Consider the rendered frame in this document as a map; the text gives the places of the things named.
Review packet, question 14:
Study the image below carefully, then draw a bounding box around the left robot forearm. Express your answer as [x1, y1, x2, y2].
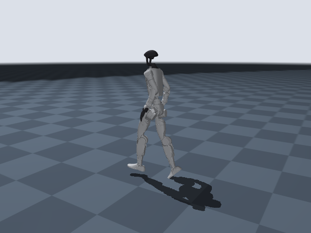
[144, 88, 156, 110]

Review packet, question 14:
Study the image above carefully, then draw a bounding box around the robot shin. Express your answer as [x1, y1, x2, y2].
[162, 143, 175, 170]
[137, 137, 147, 166]

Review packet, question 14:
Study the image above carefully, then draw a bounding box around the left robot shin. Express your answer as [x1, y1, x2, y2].
[137, 137, 147, 166]

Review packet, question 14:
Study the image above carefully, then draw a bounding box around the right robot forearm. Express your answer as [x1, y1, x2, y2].
[161, 91, 170, 105]

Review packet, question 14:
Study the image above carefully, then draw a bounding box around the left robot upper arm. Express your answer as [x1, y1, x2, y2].
[144, 69, 158, 95]

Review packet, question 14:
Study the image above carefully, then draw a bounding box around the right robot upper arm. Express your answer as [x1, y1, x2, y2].
[162, 71, 170, 92]

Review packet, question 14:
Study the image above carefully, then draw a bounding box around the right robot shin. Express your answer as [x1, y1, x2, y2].
[162, 143, 175, 170]

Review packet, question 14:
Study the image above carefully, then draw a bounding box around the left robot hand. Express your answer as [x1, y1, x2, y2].
[140, 108, 149, 122]

